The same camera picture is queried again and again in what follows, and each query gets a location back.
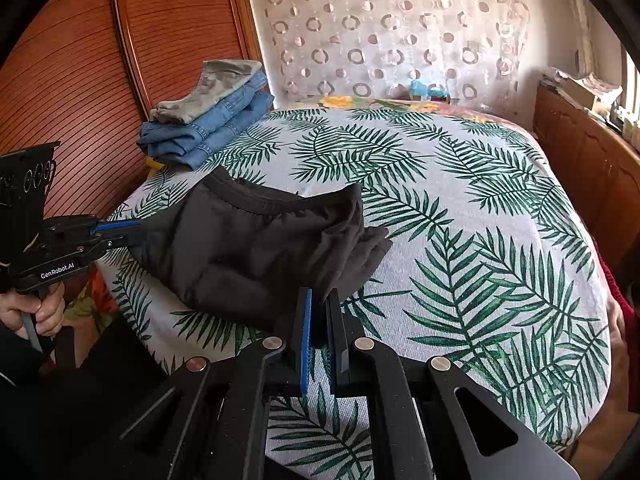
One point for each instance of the circle pattern sheer curtain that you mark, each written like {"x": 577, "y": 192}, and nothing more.
{"x": 400, "y": 20}

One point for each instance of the wooden slatted wardrobe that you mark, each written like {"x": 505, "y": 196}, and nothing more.
{"x": 175, "y": 20}

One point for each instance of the floral blanket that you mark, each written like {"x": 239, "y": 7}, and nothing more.
{"x": 335, "y": 102}

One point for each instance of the folded grey pants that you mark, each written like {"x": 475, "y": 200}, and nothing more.
{"x": 215, "y": 85}

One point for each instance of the leaf print bed sheet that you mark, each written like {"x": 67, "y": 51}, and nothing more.
{"x": 450, "y": 210}

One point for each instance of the black pants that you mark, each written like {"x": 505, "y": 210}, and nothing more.
{"x": 250, "y": 250}

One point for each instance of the person's left hand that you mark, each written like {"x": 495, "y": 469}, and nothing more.
{"x": 47, "y": 315}

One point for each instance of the folded blue jeans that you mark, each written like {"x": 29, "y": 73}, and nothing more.
{"x": 200, "y": 152}
{"x": 235, "y": 105}

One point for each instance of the red cloth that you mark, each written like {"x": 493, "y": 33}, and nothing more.
{"x": 617, "y": 285}

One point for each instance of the white lace curtain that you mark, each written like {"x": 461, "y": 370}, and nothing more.
{"x": 585, "y": 30}

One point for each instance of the window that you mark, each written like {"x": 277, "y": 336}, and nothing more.
{"x": 631, "y": 85}

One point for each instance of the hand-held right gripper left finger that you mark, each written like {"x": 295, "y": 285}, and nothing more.
{"x": 306, "y": 340}

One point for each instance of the blue plastic object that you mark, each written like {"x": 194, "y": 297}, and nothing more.
{"x": 421, "y": 89}

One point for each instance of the cardboard box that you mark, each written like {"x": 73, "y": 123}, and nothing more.
{"x": 585, "y": 91}

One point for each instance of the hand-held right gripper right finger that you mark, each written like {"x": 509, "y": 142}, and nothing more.
{"x": 334, "y": 370}

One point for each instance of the wooden cabinet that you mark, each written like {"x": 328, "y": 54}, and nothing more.
{"x": 575, "y": 160}

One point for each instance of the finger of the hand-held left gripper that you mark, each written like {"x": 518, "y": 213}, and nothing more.
{"x": 120, "y": 241}
{"x": 120, "y": 225}

